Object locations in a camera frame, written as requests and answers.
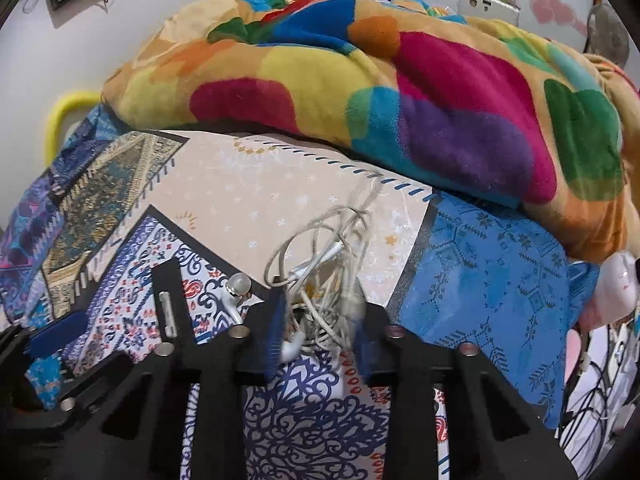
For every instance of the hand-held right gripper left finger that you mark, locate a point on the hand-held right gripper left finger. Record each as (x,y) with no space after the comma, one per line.
(274,335)

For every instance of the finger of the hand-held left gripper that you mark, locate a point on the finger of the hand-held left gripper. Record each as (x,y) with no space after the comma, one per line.
(172,285)
(57,332)

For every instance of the white black patterned cloth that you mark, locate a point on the white black patterned cloth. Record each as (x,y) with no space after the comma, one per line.
(590,395)

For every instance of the yellow bent tube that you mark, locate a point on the yellow bent tube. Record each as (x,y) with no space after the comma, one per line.
(62,105)

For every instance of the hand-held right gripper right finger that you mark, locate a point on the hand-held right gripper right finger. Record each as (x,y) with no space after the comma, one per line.
(365,347)

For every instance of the colourful patch fleece blanket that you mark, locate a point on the colourful patch fleece blanket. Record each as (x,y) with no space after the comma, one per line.
(450,110)

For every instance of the blue patchwork bed sheet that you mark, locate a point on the blue patchwork bed sheet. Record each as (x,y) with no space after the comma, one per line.
(280,185)

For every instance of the white earphones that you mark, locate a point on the white earphones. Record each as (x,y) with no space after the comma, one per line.
(325,252)

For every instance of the pink white soft toy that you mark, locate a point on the pink white soft toy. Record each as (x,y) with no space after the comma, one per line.
(617,285)

